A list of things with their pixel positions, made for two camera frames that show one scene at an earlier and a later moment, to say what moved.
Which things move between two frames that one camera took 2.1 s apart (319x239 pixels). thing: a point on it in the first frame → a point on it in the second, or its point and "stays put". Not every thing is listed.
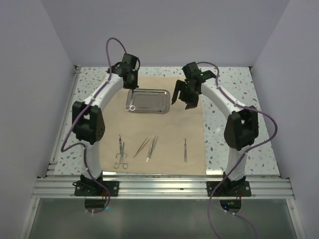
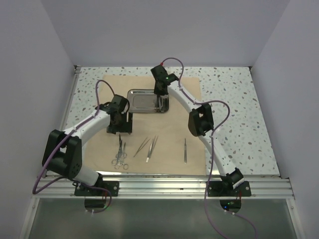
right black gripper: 192,102 → 157,92
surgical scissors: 131,107 → 114,162
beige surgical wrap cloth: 138,143 stays put
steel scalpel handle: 185,153 stays put
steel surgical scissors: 121,155 stays put
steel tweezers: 141,146 stays put
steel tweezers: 154,143 stays put
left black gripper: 134,85 → 126,127
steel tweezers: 153,142 stays put
